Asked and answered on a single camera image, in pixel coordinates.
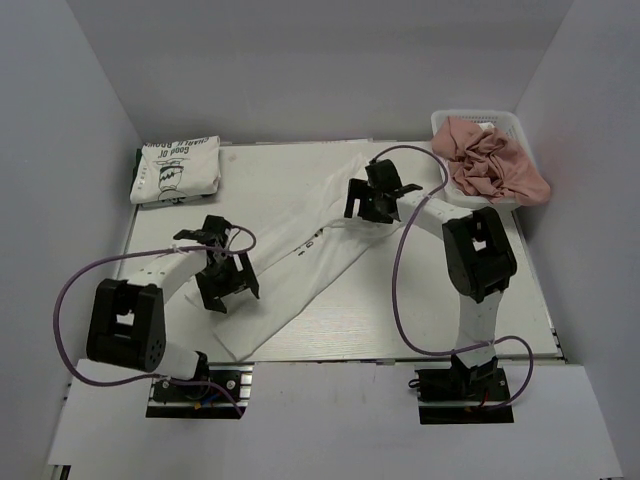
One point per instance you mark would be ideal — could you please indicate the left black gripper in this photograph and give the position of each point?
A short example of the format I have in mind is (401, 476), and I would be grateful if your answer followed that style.
(245, 278)

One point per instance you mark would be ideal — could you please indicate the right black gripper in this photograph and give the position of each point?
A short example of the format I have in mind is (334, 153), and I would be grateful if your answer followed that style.
(359, 189)

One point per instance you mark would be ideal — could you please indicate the white graphic t-shirt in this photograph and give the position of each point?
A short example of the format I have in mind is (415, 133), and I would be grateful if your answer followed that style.
(301, 252)

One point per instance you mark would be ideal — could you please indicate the pink t-shirt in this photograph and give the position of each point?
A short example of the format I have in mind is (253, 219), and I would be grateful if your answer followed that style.
(488, 164)

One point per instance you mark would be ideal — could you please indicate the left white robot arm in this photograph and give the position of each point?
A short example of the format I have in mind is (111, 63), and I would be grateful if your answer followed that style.
(128, 325)

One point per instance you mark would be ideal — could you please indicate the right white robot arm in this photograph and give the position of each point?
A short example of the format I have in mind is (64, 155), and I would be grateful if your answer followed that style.
(479, 259)

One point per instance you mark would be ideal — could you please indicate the folded white Charlie Brown t-shirt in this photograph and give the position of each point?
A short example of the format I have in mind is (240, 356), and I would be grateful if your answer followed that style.
(176, 172)

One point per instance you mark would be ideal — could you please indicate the white plastic basket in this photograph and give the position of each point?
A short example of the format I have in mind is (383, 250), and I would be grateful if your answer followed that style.
(505, 121)

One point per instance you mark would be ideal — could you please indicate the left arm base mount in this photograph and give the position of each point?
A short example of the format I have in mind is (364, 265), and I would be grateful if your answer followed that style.
(169, 401)

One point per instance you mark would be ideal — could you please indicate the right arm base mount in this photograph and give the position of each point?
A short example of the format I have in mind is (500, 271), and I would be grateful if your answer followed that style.
(460, 396)

